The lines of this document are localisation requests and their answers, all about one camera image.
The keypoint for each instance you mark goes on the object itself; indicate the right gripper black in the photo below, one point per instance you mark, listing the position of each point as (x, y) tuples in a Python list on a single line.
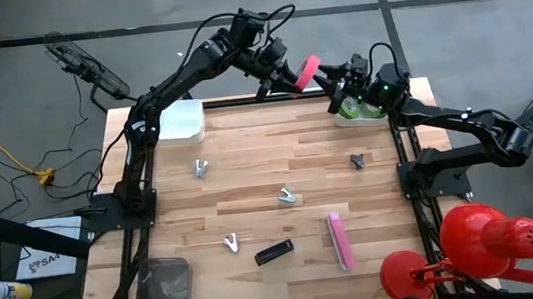
[(361, 89)]

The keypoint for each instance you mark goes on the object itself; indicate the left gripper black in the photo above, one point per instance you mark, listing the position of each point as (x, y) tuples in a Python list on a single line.
[(262, 67)]

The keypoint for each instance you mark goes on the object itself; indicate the green tape roll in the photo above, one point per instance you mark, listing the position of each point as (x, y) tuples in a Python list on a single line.
[(374, 110), (349, 107)]

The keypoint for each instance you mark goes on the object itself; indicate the pink tape roll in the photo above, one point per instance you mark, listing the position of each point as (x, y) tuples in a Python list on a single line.
[(308, 71)]

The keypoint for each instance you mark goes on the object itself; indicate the black staple remover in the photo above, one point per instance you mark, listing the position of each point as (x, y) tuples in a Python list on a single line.
[(357, 161)]

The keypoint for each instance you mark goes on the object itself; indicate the silver grey staple remover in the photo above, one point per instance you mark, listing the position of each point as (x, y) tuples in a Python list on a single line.
[(201, 169)]

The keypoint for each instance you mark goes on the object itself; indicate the pink stapler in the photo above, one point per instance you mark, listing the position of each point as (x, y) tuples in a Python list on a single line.
[(341, 241)]

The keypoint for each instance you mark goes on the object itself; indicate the pale lilac staple remover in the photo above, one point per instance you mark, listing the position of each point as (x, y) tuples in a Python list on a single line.
[(232, 244)]

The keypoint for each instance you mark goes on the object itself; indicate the black stapler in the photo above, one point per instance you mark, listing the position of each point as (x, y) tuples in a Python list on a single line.
[(274, 252)]

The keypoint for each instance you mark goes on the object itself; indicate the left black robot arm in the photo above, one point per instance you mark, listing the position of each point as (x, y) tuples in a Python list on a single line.
[(173, 82)]

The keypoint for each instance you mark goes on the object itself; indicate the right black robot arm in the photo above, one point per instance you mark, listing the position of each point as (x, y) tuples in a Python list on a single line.
[(444, 119)]

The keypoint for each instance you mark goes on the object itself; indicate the green and white bowl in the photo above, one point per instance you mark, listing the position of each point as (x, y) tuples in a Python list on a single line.
[(359, 122)]

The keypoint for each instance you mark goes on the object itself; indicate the white bin with staple removers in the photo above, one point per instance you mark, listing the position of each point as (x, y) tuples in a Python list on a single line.
[(182, 121)]

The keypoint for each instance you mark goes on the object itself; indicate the black floor fan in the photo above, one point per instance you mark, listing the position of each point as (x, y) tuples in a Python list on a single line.
[(86, 67)]

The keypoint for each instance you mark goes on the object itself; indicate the red desk lamp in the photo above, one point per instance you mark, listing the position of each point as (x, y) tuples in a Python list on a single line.
[(478, 241)]

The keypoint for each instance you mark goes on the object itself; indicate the grey translucent bin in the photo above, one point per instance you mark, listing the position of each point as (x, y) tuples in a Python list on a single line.
[(162, 294)]

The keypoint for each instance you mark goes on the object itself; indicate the white paper sign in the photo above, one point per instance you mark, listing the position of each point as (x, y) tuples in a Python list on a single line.
[(51, 249)]

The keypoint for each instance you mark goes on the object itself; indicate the black slanted beam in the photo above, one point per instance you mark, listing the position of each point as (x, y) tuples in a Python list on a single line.
[(29, 234)]

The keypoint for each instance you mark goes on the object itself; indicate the white yellow spray can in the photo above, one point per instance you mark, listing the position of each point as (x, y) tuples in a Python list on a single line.
[(11, 293)]

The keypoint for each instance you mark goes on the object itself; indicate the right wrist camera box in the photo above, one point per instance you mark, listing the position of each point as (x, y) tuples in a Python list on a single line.
[(360, 64)]

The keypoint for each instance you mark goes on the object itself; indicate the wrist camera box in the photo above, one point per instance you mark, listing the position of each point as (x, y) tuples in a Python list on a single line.
[(276, 49), (360, 64)]

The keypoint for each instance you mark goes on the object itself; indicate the black aluminium table frame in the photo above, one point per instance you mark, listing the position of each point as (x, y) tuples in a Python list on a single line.
[(241, 101)]

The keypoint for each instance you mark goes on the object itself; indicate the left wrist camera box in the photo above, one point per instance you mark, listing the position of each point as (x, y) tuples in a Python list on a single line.
[(276, 49)]

